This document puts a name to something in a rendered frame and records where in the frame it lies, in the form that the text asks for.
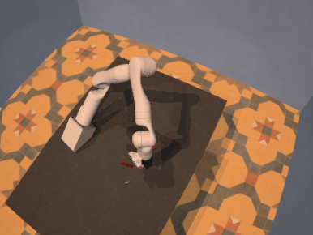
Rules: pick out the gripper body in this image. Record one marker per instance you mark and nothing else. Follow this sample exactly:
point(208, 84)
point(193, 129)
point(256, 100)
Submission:
point(139, 160)

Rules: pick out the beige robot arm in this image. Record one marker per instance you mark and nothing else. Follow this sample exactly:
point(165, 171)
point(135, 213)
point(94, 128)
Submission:
point(137, 68)

